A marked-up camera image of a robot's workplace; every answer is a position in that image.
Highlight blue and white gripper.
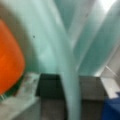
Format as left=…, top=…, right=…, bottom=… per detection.
left=101, top=97, right=120, bottom=120

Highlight teal bowl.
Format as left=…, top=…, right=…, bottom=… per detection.
left=0, top=0, right=120, bottom=120

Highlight orange carrot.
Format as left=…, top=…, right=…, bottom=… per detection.
left=0, top=20, right=25, bottom=95

